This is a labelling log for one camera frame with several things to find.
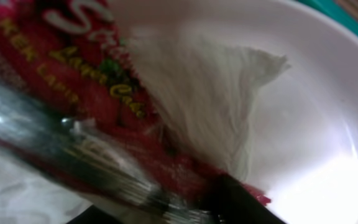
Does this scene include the red snack wrapper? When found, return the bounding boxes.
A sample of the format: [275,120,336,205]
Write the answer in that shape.
[0,1,221,198]

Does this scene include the teal plastic tray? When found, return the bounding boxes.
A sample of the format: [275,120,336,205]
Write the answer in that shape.
[297,0,358,36]

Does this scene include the large pink plate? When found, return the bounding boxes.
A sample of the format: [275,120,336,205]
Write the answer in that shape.
[111,0,358,223]

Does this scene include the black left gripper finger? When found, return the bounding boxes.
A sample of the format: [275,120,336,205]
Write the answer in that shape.
[200,174,285,224]

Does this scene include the white paper napkin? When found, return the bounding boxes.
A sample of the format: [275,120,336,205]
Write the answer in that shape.
[127,35,290,181]

